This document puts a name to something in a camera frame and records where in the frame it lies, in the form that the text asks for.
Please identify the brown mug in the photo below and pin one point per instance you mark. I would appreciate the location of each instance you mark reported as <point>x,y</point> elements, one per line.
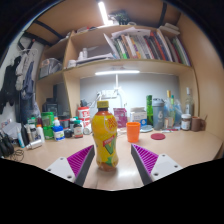
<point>196,124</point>

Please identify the yellow juice bottle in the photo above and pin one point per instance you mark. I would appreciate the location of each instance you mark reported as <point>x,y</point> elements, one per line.
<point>105,136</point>

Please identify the ceiling tube light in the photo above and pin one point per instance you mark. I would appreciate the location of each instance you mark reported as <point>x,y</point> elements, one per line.
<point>103,13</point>

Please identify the white light bar under shelf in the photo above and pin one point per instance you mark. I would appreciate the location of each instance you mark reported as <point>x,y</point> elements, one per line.
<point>116,72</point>

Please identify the brown bottle with green cap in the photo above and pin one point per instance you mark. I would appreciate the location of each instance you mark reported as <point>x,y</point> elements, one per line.
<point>78,130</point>

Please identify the grey shaker bottle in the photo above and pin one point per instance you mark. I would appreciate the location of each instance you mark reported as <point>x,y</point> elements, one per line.
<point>158,115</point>

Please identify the hanging clothes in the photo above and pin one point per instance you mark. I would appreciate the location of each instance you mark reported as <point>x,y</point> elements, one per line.
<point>16,80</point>

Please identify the wooden shelf unit with books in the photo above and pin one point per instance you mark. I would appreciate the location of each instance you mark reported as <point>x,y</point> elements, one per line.
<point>143,46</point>

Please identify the flat round red coaster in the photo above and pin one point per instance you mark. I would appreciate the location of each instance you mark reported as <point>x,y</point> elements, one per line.
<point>158,136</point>

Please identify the red and white canister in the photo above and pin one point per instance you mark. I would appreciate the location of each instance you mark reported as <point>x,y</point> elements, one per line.
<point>83,115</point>

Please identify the dark green bottle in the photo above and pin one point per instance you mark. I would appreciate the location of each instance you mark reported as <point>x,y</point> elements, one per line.
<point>149,110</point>

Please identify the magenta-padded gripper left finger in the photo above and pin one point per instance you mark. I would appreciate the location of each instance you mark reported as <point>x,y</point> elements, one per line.
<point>78,161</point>

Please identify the white and blue box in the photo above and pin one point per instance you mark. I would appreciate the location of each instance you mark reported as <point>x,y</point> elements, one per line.
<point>138,116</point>

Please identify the pink carton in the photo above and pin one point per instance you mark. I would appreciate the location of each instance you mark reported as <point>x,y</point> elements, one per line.
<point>120,117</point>

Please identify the brown jar with white lid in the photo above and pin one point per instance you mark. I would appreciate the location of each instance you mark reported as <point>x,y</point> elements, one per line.
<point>186,122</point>

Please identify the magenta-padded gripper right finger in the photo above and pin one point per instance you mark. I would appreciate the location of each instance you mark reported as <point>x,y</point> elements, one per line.
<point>147,160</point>

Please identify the white bottle with blue label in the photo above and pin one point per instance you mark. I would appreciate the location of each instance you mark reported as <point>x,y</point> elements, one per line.
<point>58,131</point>

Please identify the clear bottle with yellow cap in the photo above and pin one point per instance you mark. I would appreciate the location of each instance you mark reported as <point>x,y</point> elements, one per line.
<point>168,111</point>

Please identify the green plastic container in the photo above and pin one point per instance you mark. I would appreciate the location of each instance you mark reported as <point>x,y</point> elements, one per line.
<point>47,123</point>

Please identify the orange plastic cup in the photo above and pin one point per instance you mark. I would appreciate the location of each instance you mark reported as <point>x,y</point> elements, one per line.
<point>133,132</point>

